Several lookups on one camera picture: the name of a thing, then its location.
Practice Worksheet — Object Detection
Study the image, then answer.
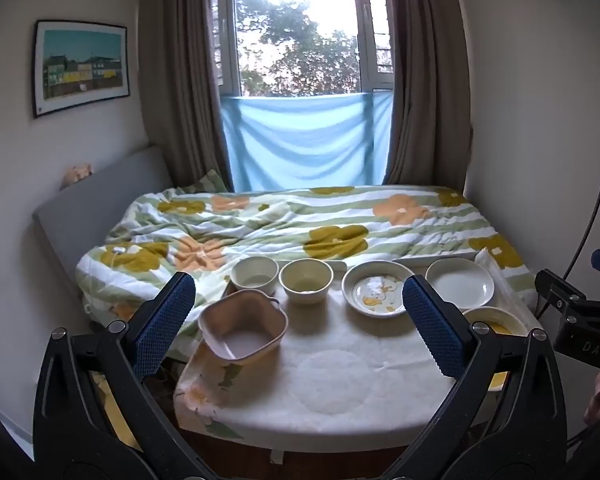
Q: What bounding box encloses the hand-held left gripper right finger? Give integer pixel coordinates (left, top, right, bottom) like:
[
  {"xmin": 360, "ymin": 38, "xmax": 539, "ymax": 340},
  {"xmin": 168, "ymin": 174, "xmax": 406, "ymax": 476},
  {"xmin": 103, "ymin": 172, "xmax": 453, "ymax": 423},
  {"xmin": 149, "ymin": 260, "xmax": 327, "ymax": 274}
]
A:
[{"xmin": 401, "ymin": 274, "xmax": 568, "ymax": 480}]

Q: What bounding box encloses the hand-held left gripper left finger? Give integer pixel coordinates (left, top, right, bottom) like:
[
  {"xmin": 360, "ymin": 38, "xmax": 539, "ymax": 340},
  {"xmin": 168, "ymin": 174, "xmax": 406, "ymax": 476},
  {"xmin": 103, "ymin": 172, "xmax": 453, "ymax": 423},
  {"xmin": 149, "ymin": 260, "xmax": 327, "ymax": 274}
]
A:
[{"xmin": 32, "ymin": 271, "xmax": 197, "ymax": 480}]

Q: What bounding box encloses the white plate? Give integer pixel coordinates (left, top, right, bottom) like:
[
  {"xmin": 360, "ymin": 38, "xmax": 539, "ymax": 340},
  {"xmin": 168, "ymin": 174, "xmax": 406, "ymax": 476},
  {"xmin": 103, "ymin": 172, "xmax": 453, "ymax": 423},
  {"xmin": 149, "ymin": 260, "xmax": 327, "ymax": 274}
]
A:
[{"xmin": 425, "ymin": 258, "xmax": 495, "ymax": 311}]

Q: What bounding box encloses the round cream baking dish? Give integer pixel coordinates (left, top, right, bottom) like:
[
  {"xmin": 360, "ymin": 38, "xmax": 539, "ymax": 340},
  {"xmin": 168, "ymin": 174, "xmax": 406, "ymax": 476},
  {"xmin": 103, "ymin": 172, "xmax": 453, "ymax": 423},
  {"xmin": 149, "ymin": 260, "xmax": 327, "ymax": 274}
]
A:
[{"xmin": 461, "ymin": 306, "xmax": 530, "ymax": 339}]

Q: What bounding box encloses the floral print plate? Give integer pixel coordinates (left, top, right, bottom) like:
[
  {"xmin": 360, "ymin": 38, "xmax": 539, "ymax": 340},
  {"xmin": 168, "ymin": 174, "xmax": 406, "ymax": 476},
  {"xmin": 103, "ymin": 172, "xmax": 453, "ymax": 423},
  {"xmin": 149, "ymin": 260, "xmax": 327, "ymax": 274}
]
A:
[{"xmin": 341, "ymin": 261, "xmax": 416, "ymax": 319}]

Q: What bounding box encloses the pink square dish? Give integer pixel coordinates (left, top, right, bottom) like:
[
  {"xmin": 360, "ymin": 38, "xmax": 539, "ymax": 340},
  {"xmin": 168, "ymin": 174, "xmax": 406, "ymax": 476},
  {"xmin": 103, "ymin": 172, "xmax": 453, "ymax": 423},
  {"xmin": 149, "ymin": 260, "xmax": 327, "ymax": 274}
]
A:
[{"xmin": 198, "ymin": 289, "xmax": 288, "ymax": 364}]

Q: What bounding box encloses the white bowl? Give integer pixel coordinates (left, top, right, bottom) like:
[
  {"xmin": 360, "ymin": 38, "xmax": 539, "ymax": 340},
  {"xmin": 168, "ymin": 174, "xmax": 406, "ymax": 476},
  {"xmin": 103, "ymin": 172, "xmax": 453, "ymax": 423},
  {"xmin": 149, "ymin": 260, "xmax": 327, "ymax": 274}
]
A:
[{"xmin": 230, "ymin": 256, "xmax": 279, "ymax": 297}]

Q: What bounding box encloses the cream bowl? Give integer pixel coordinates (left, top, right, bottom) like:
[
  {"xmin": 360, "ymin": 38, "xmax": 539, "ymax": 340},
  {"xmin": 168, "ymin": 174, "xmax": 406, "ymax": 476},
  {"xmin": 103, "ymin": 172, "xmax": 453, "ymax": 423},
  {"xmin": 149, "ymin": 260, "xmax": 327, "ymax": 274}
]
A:
[{"xmin": 279, "ymin": 258, "xmax": 335, "ymax": 306}]

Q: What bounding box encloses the person's right hand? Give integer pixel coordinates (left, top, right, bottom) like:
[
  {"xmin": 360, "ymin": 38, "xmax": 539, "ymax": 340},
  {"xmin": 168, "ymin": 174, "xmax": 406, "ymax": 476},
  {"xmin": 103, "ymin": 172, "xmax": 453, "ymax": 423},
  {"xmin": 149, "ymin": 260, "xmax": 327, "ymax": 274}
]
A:
[{"xmin": 583, "ymin": 370, "xmax": 600, "ymax": 427}]

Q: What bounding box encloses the floral tablecloth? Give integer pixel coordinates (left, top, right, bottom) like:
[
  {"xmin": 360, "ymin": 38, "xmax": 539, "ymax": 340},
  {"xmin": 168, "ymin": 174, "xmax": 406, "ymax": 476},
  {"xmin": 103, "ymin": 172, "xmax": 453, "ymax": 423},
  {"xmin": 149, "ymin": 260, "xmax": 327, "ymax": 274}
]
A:
[{"xmin": 174, "ymin": 260, "xmax": 546, "ymax": 443}]

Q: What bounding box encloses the grey bed cushion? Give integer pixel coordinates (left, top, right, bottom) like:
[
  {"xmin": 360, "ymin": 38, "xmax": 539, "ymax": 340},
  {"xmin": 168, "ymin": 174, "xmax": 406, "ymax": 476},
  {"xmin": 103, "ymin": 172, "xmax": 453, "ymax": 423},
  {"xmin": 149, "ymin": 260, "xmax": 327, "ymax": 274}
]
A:
[{"xmin": 32, "ymin": 146, "xmax": 176, "ymax": 306}]

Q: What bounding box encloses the green striped pillow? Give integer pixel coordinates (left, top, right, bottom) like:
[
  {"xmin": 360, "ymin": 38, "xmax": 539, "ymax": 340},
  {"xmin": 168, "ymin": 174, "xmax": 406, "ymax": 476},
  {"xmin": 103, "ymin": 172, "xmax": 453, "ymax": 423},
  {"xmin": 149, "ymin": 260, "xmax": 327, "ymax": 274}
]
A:
[{"xmin": 182, "ymin": 169, "xmax": 227, "ymax": 194}]

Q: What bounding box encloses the floral striped blanket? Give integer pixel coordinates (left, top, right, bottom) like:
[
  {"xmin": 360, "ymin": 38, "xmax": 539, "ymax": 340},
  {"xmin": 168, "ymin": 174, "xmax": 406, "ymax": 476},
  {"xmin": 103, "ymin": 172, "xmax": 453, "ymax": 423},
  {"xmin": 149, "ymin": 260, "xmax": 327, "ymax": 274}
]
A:
[{"xmin": 76, "ymin": 185, "xmax": 529, "ymax": 322}]

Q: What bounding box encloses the pink plush toy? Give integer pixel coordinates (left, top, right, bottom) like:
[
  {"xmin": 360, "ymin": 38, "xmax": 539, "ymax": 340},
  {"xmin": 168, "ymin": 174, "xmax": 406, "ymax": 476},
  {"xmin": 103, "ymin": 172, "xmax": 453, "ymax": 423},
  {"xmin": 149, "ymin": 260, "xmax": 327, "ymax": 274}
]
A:
[{"xmin": 60, "ymin": 162, "xmax": 95, "ymax": 191}]

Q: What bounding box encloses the light blue cloth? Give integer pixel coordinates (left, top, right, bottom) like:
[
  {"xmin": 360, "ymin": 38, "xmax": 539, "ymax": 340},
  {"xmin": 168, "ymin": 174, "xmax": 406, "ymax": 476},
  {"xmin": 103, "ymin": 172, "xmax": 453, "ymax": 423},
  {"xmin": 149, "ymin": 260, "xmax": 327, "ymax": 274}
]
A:
[{"xmin": 220, "ymin": 91, "xmax": 394, "ymax": 194}]

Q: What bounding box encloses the brown curtain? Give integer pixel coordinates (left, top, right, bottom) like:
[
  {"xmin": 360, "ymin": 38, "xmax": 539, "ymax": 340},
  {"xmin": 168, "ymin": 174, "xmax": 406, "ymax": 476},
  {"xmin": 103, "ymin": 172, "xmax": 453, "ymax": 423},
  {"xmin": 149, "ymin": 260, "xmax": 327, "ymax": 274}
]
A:
[
  {"xmin": 139, "ymin": 0, "xmax": 232, "ymax": 194},
  {"xmin": 382, "ymin": 0, "xmax": 474, "ymax": 196}
]

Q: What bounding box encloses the window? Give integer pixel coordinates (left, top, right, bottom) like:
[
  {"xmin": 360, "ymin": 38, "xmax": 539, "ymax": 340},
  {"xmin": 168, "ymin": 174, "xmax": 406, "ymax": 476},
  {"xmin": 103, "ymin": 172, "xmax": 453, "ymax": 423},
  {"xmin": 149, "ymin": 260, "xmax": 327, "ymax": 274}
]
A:
[{"xmin": 207, "ymin": 0, "xmax": 396, "ymax": 99}]

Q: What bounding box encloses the black stand with cable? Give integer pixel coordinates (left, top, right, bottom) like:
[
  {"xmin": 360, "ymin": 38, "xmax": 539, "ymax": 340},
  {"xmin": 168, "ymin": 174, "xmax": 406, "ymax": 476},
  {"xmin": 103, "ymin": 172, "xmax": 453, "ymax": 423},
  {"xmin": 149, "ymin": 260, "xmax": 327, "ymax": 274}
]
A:
[{"xmin": 562, "ymin": 127, "xmax": 600, "ymax": 281}]

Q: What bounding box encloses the framed wall picture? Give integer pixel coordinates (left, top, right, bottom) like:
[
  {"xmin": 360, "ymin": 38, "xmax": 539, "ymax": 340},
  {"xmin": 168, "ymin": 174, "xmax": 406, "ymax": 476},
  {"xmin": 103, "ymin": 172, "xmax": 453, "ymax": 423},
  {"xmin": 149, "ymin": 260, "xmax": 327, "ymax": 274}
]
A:
[{"xmin": 33, "ymin": 20, "xmax": 130, "ymax": 119}]

